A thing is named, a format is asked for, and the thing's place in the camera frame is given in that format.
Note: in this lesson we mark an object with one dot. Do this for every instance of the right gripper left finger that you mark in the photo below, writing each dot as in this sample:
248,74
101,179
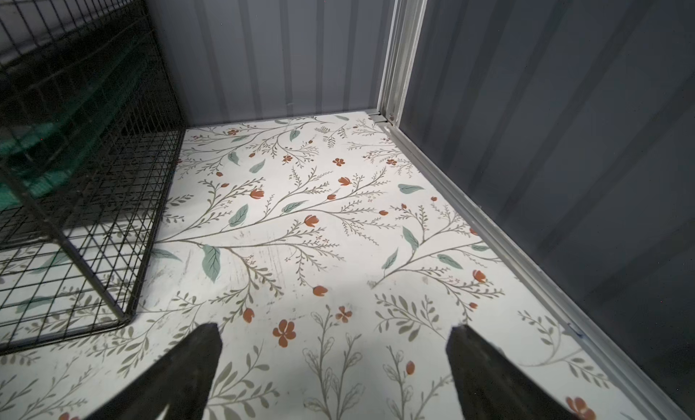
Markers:
177,386

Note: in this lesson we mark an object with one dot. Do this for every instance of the green item in organizer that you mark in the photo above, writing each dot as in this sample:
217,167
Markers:
50,161

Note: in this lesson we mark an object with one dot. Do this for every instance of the black wire desk organizer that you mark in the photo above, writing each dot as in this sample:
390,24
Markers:
73,262

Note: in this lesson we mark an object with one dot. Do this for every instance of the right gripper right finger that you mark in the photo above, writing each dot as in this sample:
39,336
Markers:
489,386

